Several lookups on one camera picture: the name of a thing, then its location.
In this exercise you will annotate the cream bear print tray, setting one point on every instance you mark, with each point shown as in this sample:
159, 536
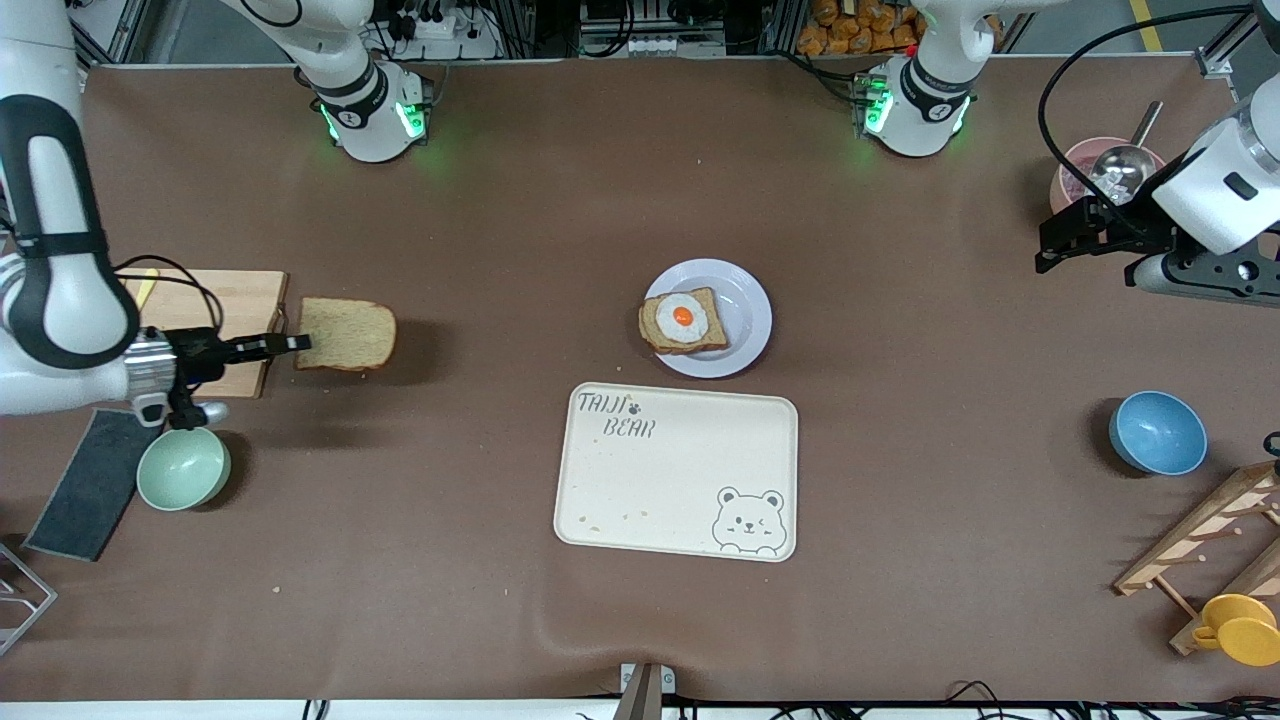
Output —
670, 480

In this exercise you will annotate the white power strip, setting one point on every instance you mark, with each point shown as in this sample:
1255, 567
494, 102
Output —
445, 35

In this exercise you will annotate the wooden cutting board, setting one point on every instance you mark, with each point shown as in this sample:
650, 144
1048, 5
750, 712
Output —
235, 300

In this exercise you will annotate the plain brown bread slice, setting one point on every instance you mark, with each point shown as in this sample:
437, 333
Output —
345, 335

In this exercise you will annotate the metal scoop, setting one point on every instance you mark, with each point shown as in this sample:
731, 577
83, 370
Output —
1120, 168

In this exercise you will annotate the wooden dish rack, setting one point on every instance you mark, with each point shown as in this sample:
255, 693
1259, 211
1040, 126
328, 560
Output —
1200, 540

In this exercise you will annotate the grey metal bracket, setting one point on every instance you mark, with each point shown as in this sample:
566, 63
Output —
645, 690

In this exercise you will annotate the dark grey cloth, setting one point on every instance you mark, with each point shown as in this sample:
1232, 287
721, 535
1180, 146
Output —
90, 490

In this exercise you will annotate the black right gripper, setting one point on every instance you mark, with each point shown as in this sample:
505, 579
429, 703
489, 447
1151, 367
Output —
200, 352

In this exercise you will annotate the yellow cup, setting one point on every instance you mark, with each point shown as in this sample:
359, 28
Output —
1240, 630

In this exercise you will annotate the yellow plastic knife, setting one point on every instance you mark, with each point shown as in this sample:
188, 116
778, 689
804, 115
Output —
147, 285

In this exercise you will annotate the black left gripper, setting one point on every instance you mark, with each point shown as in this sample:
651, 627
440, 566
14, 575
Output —
1128, 227

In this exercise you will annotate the blue bowl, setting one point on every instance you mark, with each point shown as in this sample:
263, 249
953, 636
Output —
1158, 433

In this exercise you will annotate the mint green bowl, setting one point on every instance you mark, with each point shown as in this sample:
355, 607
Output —
183, 468

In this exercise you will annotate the clear ice cubes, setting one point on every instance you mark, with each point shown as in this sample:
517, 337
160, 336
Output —
1080, 185

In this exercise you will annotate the pink bowl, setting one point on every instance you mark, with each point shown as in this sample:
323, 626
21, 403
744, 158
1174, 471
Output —
1072, 160

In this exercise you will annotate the orange snack packets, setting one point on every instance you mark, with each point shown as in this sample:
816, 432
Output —
850, 30

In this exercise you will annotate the white round plate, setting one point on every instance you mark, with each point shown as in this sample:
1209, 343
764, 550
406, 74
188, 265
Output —
745, 320

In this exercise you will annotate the fried egg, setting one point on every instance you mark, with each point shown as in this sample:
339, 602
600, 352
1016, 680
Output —
682, 318

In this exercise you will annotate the brown table cover mat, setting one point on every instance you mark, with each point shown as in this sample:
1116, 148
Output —
500, 250

